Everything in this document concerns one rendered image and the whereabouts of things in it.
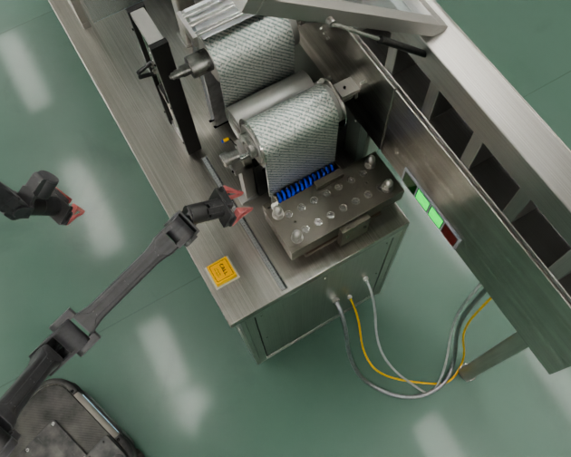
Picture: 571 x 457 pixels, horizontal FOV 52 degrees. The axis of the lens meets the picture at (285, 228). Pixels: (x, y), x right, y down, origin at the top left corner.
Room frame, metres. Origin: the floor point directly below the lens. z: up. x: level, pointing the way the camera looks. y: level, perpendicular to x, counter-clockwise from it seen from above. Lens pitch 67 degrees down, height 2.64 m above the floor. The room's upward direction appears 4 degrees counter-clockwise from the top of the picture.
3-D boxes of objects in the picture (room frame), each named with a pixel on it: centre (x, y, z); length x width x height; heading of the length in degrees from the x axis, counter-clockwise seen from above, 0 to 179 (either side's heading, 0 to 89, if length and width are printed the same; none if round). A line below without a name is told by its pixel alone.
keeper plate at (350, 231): (0.67, -0.21, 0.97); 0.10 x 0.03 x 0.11; 116
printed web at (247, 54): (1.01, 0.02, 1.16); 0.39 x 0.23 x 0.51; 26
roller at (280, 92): (1.00, 0.01, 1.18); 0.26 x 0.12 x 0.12; 116
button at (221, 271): (0.59, 0.21, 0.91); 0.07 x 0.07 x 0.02; 26
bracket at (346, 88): (0.97, -0.20, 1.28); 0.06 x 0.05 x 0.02; 116
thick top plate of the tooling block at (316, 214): (0.75, -0.16, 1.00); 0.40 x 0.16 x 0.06; 116
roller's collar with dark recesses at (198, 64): (1.05, 0.20, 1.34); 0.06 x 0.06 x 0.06; 26
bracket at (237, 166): (0.85, 0.12, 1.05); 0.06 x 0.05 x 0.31; 116
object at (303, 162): (0.84, -0.06, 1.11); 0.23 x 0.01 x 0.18; 116
